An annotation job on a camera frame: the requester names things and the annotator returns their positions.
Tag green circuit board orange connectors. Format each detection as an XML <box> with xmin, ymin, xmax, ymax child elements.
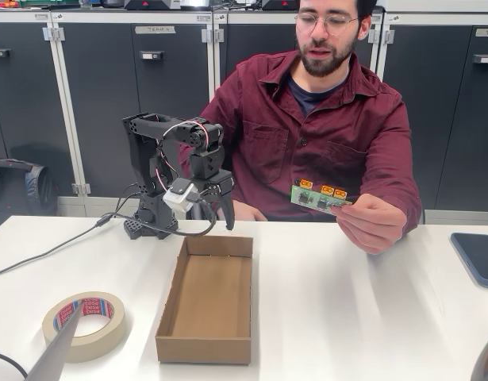
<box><xmin>290</xmin><ymin>178</ymin><xmax>354</xmax><ymax>215</ymax></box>

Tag seated man's left forearm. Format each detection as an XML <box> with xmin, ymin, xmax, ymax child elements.
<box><xmin>366</xmin><ymin>174</ymin><xmax>423</xmax><ymax>241</ymax></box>

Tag seated man's right hand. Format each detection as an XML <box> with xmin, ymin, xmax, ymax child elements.
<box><xmin>233</xmin><ymin>199</ymin><xmax>269</xmax><ymax>222</ymax></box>

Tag seated man's left hand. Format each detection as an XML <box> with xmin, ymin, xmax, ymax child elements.
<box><xmin>332</xmin><ymin>193</ymin><xmax>408</xmax><ymax>255</ymax></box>

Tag open brown cardboard box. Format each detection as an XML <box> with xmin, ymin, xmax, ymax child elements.
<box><xmin>155</xmin><ymin>235</ymin><xmax>255</xmax><ymax>364</ymax></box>

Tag bearded man in maroon shirt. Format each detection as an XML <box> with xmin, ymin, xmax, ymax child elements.
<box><xmin>179</xmin><ymin>0</ymin><xmax>423</xmax><ymax>239</ymax></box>

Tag grey tape label TEAM 4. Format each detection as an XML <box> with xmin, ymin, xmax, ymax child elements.
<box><xmin>134</xmin><ymin>25</ymin><xmax>176</xmax><ymax>35</ymax></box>

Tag beige masking tape roll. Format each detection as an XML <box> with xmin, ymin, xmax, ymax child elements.
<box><xmin>41</xmin><ymin>291</ymin><xmax>128</xmax><ymax>364</ymax></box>

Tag dark backpack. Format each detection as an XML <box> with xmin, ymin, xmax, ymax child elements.
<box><xmin>0</xmin><ymin>157</ymin><xmax>58</xmax><ymax>235</ymax></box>

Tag black device with red mark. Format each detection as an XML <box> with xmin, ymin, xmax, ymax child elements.
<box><xmin>261</xmin><ymin>0</ymin><xmax>302</xmax><ymax>11</ymax></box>
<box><xmin>123</xmin><ymin>0</ymin><xmax>182</xmax><ymax>11</ymax></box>

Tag grey pointed metal object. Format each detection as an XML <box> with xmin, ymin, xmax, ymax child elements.
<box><xmin>25</xmin><ymin>303</ymin><xmax>84</xmax><ymax>381</ymax></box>

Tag green crate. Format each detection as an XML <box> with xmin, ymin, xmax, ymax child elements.
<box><xmin>13</xmin><ymin>0</ymin><xmax>80</xmax><ymax>9</ymax></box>

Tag dark blue smartphone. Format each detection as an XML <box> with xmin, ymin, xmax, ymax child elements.
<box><xmin>449</xmin><ymin>232</ymin><xmax>488</xmax><ymax>289</ymax></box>

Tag dark rounded object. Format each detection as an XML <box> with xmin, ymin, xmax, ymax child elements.
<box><xmin>470</xmin><ymin>329</ymin><xmax>488</xmax><ymax>381</ymax></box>

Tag black camera cable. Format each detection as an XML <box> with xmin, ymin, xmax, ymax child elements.
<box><xmin>120</xmin><ymin>192</ymin><xmax>219</xmax><ymax>238</ymax></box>

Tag white grey camera box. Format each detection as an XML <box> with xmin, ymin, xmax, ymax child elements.
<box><xmin>163</xmin><ymin>178</ymin><xmax>198</xmax><ymax>214</ymax></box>

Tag white red servo wire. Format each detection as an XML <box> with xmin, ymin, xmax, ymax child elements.
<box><xmin>154</xmin><ymin>123</ymin><xmax>213</xmax><ymax>194</ymax></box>

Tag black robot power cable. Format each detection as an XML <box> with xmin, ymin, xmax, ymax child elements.
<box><xmin>0</xmin><ymin>214</ymin><xmax>128</xmax><ymax>279</ymax></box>

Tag round wire-frame glasses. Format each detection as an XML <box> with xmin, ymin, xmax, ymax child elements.
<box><xmin>294</xmin><ymin>11</ymin><xmax>359</xmax><ymax>37</ymax></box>

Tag thin black cable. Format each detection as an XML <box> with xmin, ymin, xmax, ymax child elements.
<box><xmin>0</xmin><ymin>350</ymin><xmax>29</xmax><ymax>378</ymax></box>

